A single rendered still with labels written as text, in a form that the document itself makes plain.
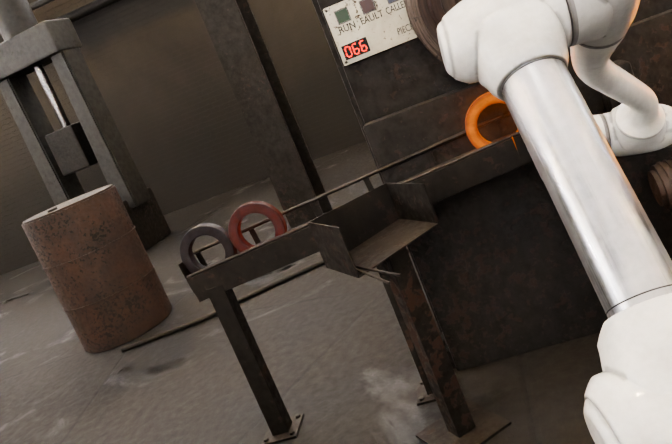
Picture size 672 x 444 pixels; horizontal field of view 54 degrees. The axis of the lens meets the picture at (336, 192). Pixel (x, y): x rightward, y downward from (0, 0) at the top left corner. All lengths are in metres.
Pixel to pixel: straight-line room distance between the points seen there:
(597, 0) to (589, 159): 0.27
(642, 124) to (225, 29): 3.48
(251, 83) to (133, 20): 4.35
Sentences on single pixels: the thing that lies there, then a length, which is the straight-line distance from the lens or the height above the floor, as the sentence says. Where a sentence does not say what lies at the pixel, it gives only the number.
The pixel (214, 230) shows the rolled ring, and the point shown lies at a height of 0.74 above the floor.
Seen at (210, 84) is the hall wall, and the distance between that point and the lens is 8.51.
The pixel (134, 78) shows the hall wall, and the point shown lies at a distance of 8.88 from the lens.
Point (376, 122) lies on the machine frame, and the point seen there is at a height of 0.87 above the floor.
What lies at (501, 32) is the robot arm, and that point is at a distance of 1.04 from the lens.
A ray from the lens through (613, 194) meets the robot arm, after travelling 0.93.
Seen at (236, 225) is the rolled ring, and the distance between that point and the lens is 2.11.
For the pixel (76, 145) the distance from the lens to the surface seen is 7.08.
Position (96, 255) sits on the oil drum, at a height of 0.55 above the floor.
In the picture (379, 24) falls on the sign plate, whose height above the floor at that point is 1.14.
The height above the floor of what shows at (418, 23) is 1.10.
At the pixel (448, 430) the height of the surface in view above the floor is 0.01.
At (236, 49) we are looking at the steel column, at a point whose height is 1.38.
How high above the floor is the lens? 1.10
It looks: 11 degrees down
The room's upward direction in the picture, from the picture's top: 22 degrees counter-clockwise
